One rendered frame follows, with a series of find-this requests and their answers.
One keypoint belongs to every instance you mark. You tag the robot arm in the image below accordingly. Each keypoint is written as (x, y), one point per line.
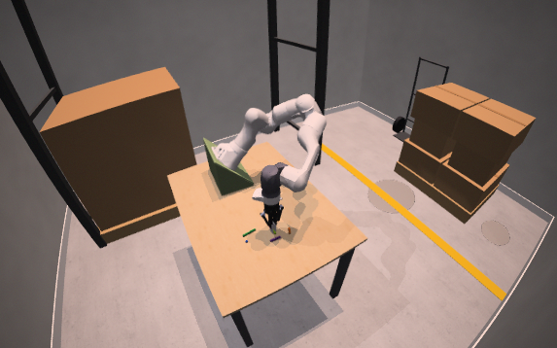
(274, 176)

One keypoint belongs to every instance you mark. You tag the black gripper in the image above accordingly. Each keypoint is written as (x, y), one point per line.
(272, 219)

